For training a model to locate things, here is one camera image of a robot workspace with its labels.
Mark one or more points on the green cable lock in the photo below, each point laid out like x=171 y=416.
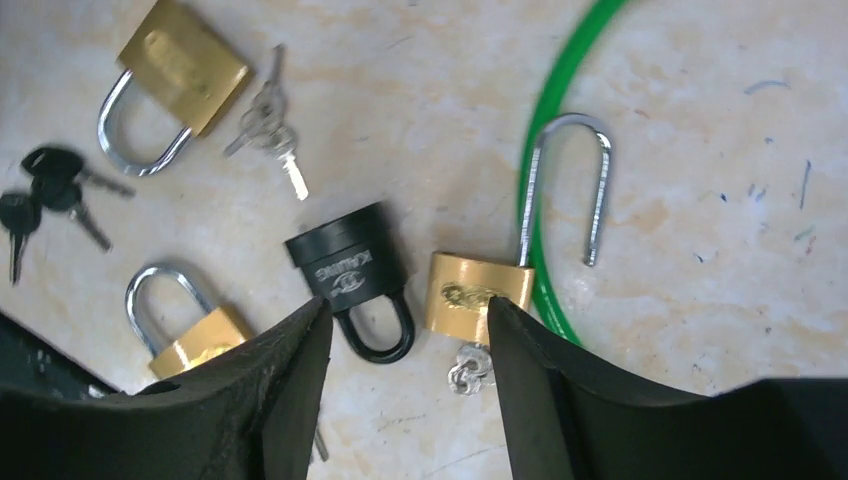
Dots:
x=550 y=199

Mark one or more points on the brass padlock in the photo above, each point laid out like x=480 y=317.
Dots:
x=192 y=331
x=460 y=287
x=191 y=71

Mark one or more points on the black padlock with keys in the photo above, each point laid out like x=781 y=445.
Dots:
x=352 y=260

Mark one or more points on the black-headed key bunch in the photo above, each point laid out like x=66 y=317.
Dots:
x=57 y=175

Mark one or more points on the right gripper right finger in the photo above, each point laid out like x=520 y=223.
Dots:
x=569 y=414

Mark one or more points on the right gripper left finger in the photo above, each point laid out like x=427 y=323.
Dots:
x=44 y=437

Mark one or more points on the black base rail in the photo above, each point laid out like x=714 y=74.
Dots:
x=30 y=363

